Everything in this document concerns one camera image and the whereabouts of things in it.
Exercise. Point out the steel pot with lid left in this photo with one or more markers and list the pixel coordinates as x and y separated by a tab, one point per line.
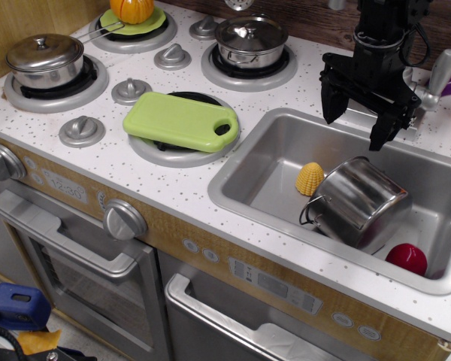
46	61

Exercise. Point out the toy oven clock display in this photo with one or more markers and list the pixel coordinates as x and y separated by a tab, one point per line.
66	186

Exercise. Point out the grey stove knob top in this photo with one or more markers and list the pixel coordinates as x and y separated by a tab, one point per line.
204	30

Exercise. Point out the blue clamp tool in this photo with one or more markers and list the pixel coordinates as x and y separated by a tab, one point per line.
23	308

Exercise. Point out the toy oven door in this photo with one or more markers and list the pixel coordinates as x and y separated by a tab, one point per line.
110	288

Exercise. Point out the steel pot with lid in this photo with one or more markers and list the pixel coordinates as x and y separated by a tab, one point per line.
46	61
250	41

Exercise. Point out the orange toy pumpkin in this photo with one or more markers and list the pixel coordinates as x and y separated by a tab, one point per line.
132	11

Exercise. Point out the front right stove burner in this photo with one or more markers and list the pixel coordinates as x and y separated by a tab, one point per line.
169	155

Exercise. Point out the back left stove burner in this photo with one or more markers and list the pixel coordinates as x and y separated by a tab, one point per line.
141	43

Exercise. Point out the grey oven dial right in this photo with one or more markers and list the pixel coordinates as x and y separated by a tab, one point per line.
122	221

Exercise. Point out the toy dishwasher door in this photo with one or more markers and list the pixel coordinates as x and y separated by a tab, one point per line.
210	320

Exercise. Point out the silver toy faucet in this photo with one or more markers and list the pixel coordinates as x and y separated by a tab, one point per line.
428	102

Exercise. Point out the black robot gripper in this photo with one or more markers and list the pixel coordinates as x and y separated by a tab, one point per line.
373	77

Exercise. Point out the overturned steel pot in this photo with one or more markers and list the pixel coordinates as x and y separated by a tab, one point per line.
358	204

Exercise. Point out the metal wire utensil handle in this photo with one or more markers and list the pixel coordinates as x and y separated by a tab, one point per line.
101	32

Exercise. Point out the yellow toy corn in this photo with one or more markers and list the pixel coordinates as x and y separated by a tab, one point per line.
309	178

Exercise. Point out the grey oven dial left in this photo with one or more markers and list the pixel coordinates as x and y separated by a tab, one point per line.
10	165

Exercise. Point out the green plastic cutting board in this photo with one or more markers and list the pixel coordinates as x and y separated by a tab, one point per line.
182	122

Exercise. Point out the grey stove knob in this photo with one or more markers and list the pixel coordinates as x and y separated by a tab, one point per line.
204	30
129	91
172	58
81	132

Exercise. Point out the grey stove knob middle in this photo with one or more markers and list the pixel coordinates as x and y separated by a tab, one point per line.
129	91

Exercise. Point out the grey oven dial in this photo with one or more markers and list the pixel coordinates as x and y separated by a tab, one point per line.
122	221
10	165

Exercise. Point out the grey toy sink basin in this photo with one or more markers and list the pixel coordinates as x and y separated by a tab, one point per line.
258	182

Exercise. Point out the grey stove knob front left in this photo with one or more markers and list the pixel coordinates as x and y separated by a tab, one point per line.
81	132

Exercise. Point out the red toy fruit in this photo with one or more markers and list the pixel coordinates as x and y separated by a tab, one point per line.
409	257

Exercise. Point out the steel pot with lid right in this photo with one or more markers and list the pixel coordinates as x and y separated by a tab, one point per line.
250	41

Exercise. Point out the front left stove burner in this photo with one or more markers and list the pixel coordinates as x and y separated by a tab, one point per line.
85	88

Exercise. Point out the grey stove knob upper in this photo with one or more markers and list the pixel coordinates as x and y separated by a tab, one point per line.
172	58

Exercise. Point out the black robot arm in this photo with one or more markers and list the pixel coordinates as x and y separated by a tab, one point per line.
389	20

